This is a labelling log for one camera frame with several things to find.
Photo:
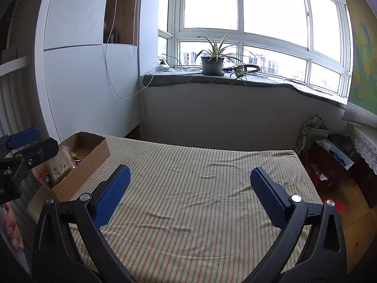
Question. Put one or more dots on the small spider plant offshoot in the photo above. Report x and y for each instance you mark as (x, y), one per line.
(240, 72)

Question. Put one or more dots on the white framed window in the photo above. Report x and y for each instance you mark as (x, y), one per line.
(240, 34)

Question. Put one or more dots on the white ribbed panel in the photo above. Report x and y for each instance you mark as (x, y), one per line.
(17, 103)

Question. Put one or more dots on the red cardboard box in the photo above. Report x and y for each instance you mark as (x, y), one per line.
(324, 165)

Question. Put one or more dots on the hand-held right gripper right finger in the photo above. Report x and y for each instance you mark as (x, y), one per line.
(268, 197)

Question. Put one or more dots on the white power strip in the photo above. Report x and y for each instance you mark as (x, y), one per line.
(163, 67)

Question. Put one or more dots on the potted spider plant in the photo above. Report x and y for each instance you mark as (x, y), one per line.
(212, 66)

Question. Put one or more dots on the white cabinet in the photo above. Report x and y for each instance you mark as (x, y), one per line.
(76, 88)

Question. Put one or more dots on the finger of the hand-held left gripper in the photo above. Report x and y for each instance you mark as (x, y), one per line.
(41, 150)
(25, 135)

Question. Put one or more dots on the striped tablecloth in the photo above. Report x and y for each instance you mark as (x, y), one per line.
(191, 197)

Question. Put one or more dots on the person's left hand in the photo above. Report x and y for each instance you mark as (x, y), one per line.
(11, 230)

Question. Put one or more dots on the wooden shelf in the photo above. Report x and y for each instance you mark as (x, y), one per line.
(123, 20)

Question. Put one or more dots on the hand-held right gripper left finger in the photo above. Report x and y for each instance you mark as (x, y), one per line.
(113, 197)

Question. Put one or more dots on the green printed bag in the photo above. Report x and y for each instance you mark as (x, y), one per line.
(309, 132)

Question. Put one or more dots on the wall map poster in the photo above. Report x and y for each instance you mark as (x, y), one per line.
(365, 64)

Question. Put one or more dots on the grey windowsill cover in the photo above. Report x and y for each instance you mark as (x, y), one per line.
(182, 78)

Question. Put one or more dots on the small black snack packet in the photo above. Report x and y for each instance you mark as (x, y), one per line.
(46, 179)

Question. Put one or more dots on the red paper sheet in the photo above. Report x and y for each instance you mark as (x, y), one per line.
(340, 207)

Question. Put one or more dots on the white lace cloth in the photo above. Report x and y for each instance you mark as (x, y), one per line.
(365, 141)

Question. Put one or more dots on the clear bread packet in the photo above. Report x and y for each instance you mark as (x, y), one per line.
(60, 165)

